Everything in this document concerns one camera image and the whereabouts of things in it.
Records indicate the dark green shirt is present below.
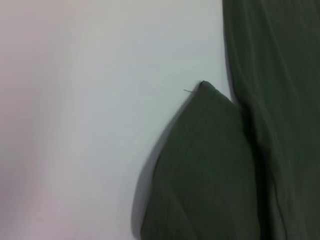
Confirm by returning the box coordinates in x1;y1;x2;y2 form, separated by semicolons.
131;0;320;240

